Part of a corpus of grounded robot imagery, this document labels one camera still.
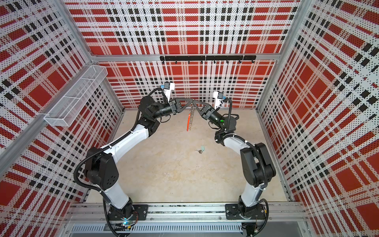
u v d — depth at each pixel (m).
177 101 0.64
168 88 0.64
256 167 0.48
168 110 0.64
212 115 0.68
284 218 0.72
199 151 0.96
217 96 0.67
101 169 0.46
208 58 0.89
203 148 0.98
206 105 0.68
